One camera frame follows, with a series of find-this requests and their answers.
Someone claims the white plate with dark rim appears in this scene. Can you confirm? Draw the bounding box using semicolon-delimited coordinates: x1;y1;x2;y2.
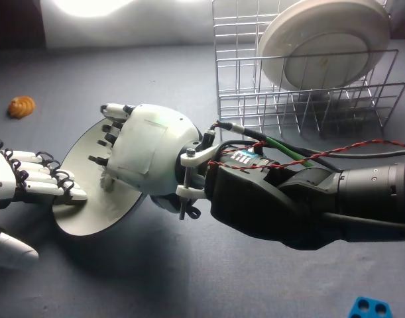
52;117;146;237
257;0;392;91

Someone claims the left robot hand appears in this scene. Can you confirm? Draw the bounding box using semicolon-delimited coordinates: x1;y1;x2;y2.
0;140;87;269

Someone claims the blue pentagon block with holes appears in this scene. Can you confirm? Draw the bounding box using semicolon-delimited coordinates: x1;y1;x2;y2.
347;287;394;318

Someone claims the white backdrop sheet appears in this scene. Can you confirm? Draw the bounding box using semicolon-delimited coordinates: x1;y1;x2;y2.
39;0;405;50

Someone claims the grey table cloth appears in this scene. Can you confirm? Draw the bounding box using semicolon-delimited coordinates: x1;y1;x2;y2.
0;38;405;318

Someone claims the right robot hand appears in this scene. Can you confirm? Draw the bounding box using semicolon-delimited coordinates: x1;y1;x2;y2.
89;103;203;221

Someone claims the wire dish rack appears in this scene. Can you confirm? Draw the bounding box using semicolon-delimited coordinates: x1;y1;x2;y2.
211;0;405;138

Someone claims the orange swirl toy pastry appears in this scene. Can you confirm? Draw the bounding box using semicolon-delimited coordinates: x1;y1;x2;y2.
8;95;36;119

